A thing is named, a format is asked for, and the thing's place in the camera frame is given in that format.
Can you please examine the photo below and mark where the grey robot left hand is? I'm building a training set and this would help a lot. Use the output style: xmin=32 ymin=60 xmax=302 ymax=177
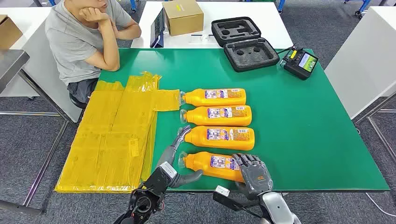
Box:
xmin=156 ymin=125 xmax=204 ymax=189

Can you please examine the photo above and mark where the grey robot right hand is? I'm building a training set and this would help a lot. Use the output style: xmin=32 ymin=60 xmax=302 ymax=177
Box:
xmin=232 ymin=154 xmax=274 ymax=200

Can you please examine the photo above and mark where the orange detergent bottle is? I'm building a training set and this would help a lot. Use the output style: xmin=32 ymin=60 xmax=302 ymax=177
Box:
xmin=178 ymin=151 xmax=245 ymax=183
xmin=180 ymin=105 xmax=253 ymax=127
xmin=179 ymin=88 xmax=247 ymax=107
xmin=182 ymin=126 xmax=255 ymax=151

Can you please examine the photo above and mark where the yellow plastic sheet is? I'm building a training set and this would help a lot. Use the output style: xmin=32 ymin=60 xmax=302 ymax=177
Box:
xmin=55 ymin=71 xmax=181 ymax=194

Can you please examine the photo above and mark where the green top work table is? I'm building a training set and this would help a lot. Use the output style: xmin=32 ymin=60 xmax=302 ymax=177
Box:
xmin=97 ymin=48 xmax=390 ymax=198

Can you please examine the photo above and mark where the black stool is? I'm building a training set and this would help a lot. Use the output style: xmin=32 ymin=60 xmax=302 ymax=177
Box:
xmin=69 ymin=92 xmax=88 ymax=109

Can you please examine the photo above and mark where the black remote controller with screen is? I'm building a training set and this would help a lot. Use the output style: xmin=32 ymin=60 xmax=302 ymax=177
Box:
xmin=281 ymin=44 xmax=319 ymax=81

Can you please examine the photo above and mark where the black foam-lined case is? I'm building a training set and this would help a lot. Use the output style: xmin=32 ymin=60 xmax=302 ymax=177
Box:
xmin=211 ymin=16 xmax=280 ymax=73

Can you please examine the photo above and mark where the dark tablet on stand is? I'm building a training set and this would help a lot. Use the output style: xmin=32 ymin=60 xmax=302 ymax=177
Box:
xmin=150 ymin=8 xmax=166 ymax=49

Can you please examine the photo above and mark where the closed cardboard box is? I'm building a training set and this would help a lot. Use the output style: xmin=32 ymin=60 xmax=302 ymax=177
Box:
xmin=162 ymin=0 xmax=205 ymax=37

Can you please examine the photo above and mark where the person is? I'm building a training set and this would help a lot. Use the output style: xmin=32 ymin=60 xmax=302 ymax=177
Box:
xmin=44 ymin=0 xmax=142 ymax=104

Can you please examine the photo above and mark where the white table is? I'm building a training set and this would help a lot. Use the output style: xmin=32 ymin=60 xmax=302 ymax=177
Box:
xmin=324 ymin=6 xmax=396 ymax=119
xmin=131 ymin=0 xmax=294 ymax=49
xmin=0 ymin=7 xmax=83 ymax=123

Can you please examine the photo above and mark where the grey metal table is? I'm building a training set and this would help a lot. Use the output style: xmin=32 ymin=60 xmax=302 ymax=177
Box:
xmin=0 ymin=49 xmax=73 ymax=216

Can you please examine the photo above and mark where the open cardboard box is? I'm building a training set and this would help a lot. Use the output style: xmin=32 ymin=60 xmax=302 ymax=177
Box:
xmin=0 ymin=14 xmax=23 ymax=50

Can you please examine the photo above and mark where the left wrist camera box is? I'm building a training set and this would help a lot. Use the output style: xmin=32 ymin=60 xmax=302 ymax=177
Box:
xmin=158 ymin=161 xmax=178 ymax=180

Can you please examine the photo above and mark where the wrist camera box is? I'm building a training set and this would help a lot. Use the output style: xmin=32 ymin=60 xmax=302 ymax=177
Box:
xmin=212 ymin=185 xmax=248 ymax=213
xmin=158 ymin=161 xmax=178 ymax=180

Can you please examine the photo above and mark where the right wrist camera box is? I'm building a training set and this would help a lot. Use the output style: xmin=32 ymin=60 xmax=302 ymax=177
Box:
xmin=212 ymin=185 xmax=248 ymax=213

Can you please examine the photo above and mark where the white floor cable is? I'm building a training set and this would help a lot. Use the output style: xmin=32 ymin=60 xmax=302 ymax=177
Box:
xmin=366 ymin=193 xmax=396 ymax=217

